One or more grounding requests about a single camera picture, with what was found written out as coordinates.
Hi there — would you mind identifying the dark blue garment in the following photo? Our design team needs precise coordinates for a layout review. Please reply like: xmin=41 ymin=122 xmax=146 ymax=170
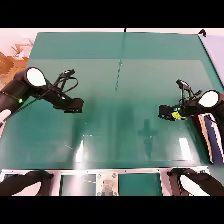
xmin=203 ymin=114 xmax=224 ymax=165

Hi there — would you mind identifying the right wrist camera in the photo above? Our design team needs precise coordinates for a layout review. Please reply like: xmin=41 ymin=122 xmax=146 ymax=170
xmin=175 ymin=79 xmax=202 ymax=105

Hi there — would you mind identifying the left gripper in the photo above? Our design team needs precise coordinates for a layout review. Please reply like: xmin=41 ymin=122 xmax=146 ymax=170
xmin=52 ymin=97 xmax=85 ymax=114

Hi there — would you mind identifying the black cable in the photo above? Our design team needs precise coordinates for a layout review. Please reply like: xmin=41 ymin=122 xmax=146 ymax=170
xmin=59 ymin=75 xmax=80 ymax=95

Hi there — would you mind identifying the silver frame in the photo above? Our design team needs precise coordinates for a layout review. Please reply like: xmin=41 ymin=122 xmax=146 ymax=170
xmin=0 ymin=167 xmax=214 ymax=197

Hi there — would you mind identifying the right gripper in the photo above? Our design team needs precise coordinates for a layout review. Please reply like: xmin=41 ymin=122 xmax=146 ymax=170
xmin=157 ymin=104 xmax=184 ymax=123

